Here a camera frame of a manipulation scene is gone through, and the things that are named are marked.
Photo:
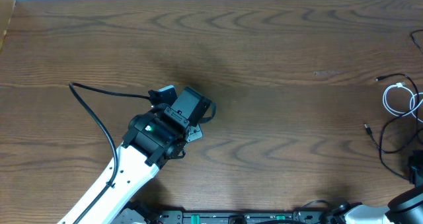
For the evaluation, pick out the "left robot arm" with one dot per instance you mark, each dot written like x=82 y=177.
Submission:
x=152 y=139

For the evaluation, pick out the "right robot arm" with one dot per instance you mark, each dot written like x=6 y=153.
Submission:
x=406 y=208

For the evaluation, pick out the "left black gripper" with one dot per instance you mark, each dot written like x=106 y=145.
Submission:
x=197 y=132

